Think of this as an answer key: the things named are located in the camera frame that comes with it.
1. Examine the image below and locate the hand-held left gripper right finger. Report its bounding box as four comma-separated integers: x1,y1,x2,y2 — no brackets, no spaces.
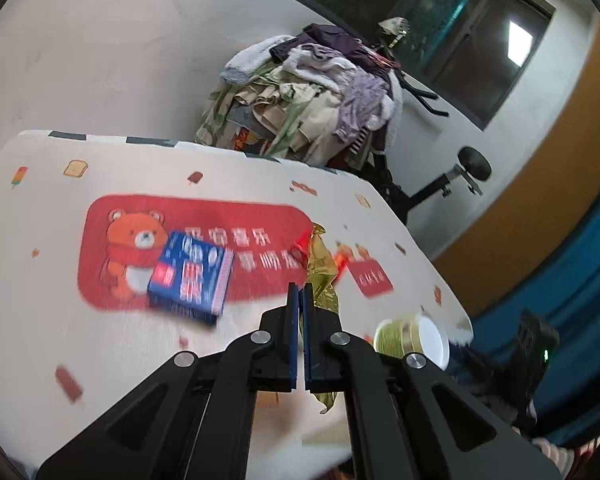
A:
304,282,563,480

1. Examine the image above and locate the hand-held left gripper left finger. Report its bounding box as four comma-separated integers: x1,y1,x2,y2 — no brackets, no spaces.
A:
36,282,301,480

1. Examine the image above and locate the black exercise machine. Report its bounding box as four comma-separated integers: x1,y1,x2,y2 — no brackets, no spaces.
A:
330,20,493,226

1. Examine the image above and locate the blue cardboard box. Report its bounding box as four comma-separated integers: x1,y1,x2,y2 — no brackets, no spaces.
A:
146,230,236,326

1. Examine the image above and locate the blue curtain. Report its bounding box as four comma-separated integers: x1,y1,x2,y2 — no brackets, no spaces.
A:
472,175,600,448

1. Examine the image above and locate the gold foil wrapper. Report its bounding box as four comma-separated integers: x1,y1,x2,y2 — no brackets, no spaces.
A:
305,222,341,413

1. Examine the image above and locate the dark window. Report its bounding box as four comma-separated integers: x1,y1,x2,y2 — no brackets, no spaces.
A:
300,0,556,128

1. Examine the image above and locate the green and white paper cup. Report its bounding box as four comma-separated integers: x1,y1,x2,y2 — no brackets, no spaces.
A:
372,311,451,367

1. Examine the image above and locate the pile of clothes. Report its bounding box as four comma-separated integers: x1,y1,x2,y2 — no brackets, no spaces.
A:
195,22,403,168

